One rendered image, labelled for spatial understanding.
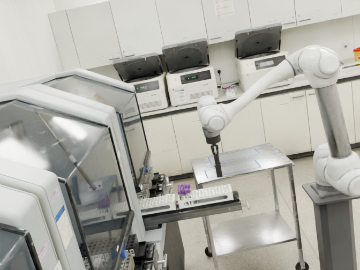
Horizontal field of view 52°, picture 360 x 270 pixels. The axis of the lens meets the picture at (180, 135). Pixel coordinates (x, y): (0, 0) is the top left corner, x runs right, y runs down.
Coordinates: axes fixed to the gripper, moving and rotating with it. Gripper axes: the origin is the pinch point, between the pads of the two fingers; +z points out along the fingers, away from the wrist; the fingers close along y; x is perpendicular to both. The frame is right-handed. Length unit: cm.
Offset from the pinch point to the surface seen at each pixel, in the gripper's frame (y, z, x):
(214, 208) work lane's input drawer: 6.7, 17.9, -6.2
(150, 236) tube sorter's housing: 14, 24, -42
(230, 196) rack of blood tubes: 4.9, 13.5, 3.4
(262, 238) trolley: -38, 69, 22
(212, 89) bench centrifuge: -230, -5, 13
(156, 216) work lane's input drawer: 6.2, 17.0, -37.8
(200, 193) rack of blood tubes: -0.6, 11.2, -12.3
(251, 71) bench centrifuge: -230, -17, 59
